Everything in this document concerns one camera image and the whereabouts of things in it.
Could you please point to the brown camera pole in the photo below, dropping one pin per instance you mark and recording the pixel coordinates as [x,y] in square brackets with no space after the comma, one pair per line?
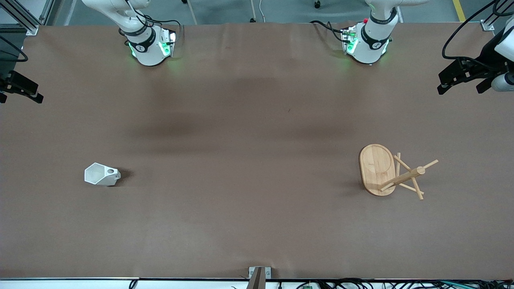
[256,281]

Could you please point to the aluminium frame profile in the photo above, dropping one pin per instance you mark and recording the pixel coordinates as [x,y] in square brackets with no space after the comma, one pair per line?
[24,14]

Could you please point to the grey metal table leg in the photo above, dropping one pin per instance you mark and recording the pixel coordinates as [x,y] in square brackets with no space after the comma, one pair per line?
[192,12]

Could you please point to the wooden cup rack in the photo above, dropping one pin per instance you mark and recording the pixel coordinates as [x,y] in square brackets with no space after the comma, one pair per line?
[377,168]

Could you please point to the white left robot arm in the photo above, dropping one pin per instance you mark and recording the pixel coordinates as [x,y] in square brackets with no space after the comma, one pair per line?
[371,44]

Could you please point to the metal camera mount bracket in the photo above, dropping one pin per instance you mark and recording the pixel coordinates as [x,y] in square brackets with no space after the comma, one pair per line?
[268,273]

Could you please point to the metal corner bracket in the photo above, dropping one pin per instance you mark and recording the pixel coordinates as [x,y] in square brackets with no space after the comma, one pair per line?
[32,30]
[488,26]

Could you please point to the white faceted geometric cup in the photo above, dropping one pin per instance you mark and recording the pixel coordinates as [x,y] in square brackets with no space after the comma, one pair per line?
[100,176]

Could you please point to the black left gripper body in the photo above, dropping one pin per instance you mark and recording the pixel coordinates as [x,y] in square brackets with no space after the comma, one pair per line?
[480,67]

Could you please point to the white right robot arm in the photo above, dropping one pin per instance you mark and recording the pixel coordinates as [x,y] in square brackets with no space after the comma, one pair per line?
[146,52]

